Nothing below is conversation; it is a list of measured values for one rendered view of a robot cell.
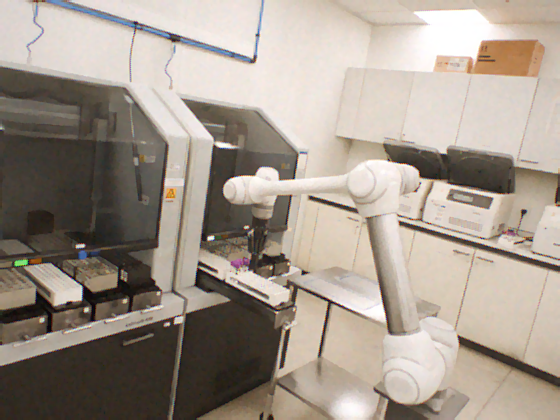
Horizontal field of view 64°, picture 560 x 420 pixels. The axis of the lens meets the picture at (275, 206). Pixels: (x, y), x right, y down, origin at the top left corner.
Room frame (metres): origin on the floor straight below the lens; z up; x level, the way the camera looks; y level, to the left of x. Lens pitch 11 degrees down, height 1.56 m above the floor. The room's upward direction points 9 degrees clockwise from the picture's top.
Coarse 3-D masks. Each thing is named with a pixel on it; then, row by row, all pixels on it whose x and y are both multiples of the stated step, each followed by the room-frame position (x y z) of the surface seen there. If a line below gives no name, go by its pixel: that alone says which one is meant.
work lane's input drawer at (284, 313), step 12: (204, 276) 1.96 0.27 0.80; (216, 288) 1.91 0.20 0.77; (228, 288) 1.86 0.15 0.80; (240, 300) 1.81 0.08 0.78; (252, 300) 1.77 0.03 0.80; (288, 300) 1.80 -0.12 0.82; (264, 312) 1.72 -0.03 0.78; (276, 312) 1.69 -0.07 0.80; (288, 312) 1.74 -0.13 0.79; (276, 324) 1.69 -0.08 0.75; (288, 324) 1.71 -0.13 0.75
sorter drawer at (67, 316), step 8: (40, 296) 1.47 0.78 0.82; (48, 304) 1.43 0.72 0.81; (64, 304) 1.44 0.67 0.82; (72, 304) 1.45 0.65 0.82; (80, 304) 1.46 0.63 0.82; (88, 304) 1.49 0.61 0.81; (48, 312) 1.41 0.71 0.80; (56, 312) 1.39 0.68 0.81; (64, 312) 1.41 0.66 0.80; (72, 312) 1.43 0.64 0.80; (80, 312) 1.46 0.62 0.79; (88, 312) 1.48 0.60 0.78; (48, 320) 1.40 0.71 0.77; (56, 320) 1.39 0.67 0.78; (64, 320) 1.41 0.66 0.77; (72, 320) 1.44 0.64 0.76; (80, 320) 1.46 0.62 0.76; (88, 320) 1.48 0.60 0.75; (56, 328) 1.39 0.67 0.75; (64, 328) 1.42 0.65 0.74; (72, 328) 1.42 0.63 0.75; (80, 328) 1.42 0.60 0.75; (88, 328) 1.44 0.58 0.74
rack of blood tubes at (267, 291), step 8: (240, 272) 1.91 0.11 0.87; (248, 272) 1.94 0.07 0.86; (240, 280) 1.84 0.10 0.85; (248, 280) 1.84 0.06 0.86; (256, 280) 1.85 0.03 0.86; (264, 280) 1.86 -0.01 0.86; (240, 288) 1.84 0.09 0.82; (248, 288) 1.87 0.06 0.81; (256, 288) 1.78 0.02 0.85; (264, 288) 1.78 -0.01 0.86; (272, 288) 1.79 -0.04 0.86; (280, 288) 1.80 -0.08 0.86; (256, 296) 1.78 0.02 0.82; (264, 296) 1.82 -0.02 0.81; (272, 296) 1.72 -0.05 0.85; (280, 296) 1.74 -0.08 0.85; (288, 296) 1.79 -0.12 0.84; (272, 304) 1.72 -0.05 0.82
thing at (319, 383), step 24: (288, 288) 2.04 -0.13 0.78; (312, 288) 1.98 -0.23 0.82; (336, 288) 2.03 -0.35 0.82; (360, 288) 2.09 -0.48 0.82; (360, 312) 1.79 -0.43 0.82; (432, 312) 1.93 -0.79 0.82; (312, 360) 2.31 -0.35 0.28; (288, 384) 2.03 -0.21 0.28; (312, 384) 2.07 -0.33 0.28; (336, 384) 2.10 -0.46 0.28; (360, 384) 2.14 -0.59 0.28; (336, 408) 1.90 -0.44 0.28; (360, 408) 1.93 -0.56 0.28; (384, 408) 1.96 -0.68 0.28
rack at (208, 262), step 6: (204, 252) 2.12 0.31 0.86; (198, 258) 2.02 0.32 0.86; (204, 258) 2.03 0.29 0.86; (210, 258) 2.05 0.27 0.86; (216, 258) 2.06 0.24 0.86; (198, 264) 2.03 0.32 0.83; (204, 264) 2.08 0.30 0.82; (210, 264) 1.97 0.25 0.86; (216, 264) 1.97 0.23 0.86; (222, 264) 1.99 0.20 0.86; (228, 264) 2.00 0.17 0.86; (204, 270) 1.99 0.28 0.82; (210, 270) 2.04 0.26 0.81; (216, 270) 2.05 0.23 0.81; (222, 270) 1.92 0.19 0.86; (228, 270) 1.94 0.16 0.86; (216, 276) 1.94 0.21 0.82; (222, 276) 1.92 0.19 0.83
